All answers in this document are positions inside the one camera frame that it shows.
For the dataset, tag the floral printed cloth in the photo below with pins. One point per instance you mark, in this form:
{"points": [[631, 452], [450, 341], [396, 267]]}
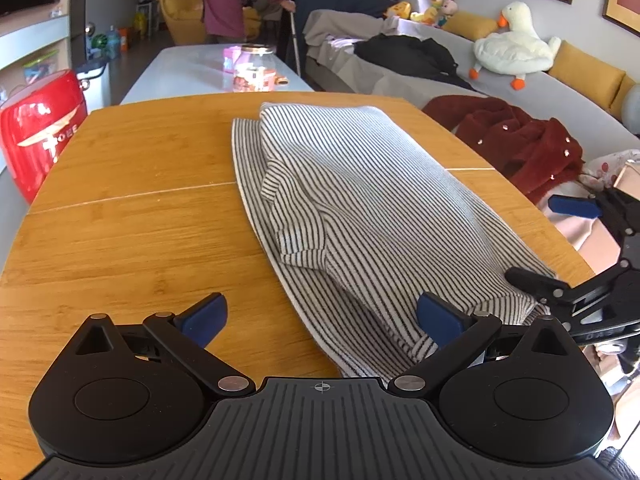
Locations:
{"points": [[600, 170]]}

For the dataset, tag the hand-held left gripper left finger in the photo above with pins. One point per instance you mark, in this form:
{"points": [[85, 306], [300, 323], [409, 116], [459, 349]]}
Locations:
{"points": [[202, 317]]}

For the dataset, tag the metal mop pole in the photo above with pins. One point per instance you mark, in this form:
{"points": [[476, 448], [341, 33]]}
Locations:
{"points": [[294, 40]]}

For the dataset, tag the yellow cushion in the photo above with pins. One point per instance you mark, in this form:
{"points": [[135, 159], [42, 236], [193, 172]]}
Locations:
{"points": [[585, 72], [470, 25]]}

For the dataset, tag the red fleece coat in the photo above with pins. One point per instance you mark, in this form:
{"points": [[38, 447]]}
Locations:
{"points": [[500, 140]]}

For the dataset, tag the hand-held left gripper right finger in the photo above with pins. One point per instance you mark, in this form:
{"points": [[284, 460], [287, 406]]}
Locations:
{"points": [[440, 317]]}

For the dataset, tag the pink plastic container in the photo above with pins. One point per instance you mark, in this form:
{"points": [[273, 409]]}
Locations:
{"points": [[229, 60]]}

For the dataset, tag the white television cabinet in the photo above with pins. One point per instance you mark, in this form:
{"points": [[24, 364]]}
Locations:
{"points": [[30, 40]]}

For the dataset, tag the green ball toy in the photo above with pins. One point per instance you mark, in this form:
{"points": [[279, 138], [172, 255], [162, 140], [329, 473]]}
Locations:
{"points": [[100, 41]]}

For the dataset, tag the pale pink cloth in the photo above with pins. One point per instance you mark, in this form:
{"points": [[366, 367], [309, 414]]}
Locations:
{"points": [[575, 230]]}

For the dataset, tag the red mini fridge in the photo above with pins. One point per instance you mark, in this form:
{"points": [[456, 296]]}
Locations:
{"points": [[40, 130]]}

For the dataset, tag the glass jar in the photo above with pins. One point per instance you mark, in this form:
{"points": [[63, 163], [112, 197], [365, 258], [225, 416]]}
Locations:
{"points": [[255, 60]]}

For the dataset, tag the yellow armchair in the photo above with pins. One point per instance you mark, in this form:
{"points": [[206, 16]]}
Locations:
{"points": [[180, 5]]}

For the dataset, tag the small yellow plush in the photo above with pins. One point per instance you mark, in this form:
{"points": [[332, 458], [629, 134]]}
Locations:
{"points": [[397, 10]]}

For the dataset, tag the beige blanket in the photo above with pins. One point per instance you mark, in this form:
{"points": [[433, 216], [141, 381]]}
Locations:
{"points": [[330, 25]]}

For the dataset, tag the white coffee table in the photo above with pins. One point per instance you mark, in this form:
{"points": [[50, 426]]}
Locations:
{"points": [[175, 70]]}

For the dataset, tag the white goose plush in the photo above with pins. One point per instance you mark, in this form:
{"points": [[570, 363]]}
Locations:
{"points": [[510, 50]]}

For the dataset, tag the pink doll plush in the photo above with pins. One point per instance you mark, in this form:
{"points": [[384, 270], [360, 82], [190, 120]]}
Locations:
{"points": [[448, 10]]}

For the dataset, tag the striped long-sleeve shirt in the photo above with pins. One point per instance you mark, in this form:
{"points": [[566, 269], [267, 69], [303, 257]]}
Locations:
{"points": [[375, 185]]}

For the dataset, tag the grey sofa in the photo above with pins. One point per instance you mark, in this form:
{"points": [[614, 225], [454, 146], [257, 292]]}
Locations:
{"points": [[590, 120]]}

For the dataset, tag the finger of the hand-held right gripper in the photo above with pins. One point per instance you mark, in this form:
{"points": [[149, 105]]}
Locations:
{"points": [[540, 285], [575, 206]]}

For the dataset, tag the pale blue pillow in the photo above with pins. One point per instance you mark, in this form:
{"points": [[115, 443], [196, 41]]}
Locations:
{"points": [[632, 110]]}

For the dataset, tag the yellow duck plush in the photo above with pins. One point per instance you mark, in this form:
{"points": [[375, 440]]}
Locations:
{"points": [[427, 10]]}

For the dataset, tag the white mop bucket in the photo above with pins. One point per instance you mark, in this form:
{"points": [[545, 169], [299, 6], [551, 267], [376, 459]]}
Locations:
{"points": [[100, 90]]}

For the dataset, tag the blue plastic bottle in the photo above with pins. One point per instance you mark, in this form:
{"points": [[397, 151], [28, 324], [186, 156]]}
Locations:
{"points": [[113, 42]]}

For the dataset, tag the clear box with green lid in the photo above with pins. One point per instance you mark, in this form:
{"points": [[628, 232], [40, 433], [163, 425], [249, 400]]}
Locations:
{"points": [[40, 67]]}

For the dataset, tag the black jacket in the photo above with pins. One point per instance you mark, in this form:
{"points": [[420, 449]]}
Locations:
{"points": [[410, 55]]}

